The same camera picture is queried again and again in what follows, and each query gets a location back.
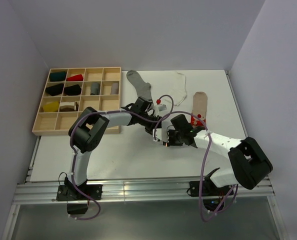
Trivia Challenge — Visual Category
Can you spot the aluminium mounting rail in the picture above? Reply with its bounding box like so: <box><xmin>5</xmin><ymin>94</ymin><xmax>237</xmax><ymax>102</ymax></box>
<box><xmin>13</xmin><ymin>176</ymin><xmax>276</xmax><ymax>205</ymax></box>

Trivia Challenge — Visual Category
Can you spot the yellow rolled sock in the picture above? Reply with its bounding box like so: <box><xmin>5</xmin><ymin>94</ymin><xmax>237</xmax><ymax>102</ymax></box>
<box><xmin>42</xmin><ymin>101</ymin><xmax>60</xmax><ymax>113</ymax></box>

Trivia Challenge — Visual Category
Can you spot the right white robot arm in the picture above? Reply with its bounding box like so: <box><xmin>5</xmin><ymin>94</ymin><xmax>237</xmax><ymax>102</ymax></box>
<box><xmin>168</xmin><ymin>114</ymin><xmax>273</xmax><ymax>195</ymax></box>

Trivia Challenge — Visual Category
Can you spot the white brown rolled sock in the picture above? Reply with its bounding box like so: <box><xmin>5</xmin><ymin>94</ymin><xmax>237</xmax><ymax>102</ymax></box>
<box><xmin>59</xmin><ymin>101</ymin><xmax>79</xmax><ymax>112</ymax></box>

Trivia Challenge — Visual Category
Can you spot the beige red reindeer sock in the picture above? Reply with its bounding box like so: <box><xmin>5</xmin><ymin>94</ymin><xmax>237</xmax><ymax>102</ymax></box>
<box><xmin>191</xmin><ymin>91</ymin><xmax>208</xmax><ymax>123</ymax></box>

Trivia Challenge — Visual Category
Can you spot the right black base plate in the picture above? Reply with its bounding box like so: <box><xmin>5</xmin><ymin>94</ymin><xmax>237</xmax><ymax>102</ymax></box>
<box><xmin>185</xmin><ymin>180</ymin><xmax>236</xmax><ymax>198</ymax></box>

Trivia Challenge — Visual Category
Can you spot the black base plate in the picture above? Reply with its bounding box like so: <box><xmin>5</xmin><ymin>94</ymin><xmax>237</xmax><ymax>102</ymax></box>
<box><xmin>185</xmin><ymin>180</ymin><xmax>236</xmax><ymax>198</ymax></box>
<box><xmin>56</xmin><ymin>184</ymin><xmax>102</xmax><ymax>202</ymax></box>

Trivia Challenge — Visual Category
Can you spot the wooden compartment tray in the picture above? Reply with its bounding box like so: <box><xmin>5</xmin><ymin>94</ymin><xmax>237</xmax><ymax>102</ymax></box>
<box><xmin>32</xmin><ymin>67</ymin><xmax>122</xmax><ymax>136</ymax></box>

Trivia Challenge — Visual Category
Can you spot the red rolled sock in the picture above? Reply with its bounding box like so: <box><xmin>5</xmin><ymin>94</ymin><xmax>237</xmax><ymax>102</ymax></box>
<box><xmin>66</xmin><ymin>74</ymin><xmax>84</xmax><ymax>82</ymax></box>

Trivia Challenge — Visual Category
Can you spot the black rolled sock right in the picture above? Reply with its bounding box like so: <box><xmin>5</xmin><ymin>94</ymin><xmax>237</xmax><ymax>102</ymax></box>
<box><xmin>63</xmin><ymin>84</ymin><xmax>82</xmax><ymax>96</ymax></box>

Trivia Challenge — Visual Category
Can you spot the black rolled sock left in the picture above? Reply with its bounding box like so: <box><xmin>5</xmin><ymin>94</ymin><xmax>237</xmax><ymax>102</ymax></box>
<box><xmin>45</xmin><ymin>83</ymin><xmax>64</xmax><ymax>97</ymax></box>

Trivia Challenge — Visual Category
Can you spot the grey striped sock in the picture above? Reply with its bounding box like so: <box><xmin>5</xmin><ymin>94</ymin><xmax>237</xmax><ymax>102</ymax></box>
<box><xmin>126</xmin><ymin>70</ymin><xmax>153</xmax><ymax>103</ymax></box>

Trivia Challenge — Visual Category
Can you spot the black rolled sock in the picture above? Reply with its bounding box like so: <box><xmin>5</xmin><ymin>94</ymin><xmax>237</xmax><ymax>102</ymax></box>
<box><xmin>63</xmin><ymin>84</ymin><xmax>82</xmax><ymax>96</ymax></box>
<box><xmin>45</xmin><ymin>83</ymin><xmax>64</xmax><ymax>97</ymax></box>

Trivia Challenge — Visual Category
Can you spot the plain white sock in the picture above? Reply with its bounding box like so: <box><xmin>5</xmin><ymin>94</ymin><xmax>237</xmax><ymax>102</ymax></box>
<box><xmin>165</xmin><ymin>71</ymin><xmax>187</xmax><ymax>107</ymax></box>

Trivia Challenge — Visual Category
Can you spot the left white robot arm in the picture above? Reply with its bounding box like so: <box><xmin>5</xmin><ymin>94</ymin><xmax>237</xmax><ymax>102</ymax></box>
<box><xmin>64</xmin><ymin>97</ymin><xmax>161</xmax><ymax>200</ymax></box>

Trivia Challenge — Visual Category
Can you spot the light grey rolled sock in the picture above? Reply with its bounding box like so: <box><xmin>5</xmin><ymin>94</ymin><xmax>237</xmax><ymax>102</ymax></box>
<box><xmin>110</xmin><ymin>82</ymin><xmax>119</xmax><ymax>95</ymax></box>

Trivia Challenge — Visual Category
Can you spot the dark green rolled sock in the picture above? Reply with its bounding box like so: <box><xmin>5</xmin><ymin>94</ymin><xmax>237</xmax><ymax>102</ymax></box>
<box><xmin>49</xmin><ymin>71</ymin><xmax>67</xmax><ymax>82</ymax></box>

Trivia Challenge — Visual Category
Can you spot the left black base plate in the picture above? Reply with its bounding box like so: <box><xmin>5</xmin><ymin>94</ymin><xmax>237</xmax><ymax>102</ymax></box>
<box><xmin>56</xmin><ymin>184</ymin><xmax>102</xmax><ymax>202</ymax></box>

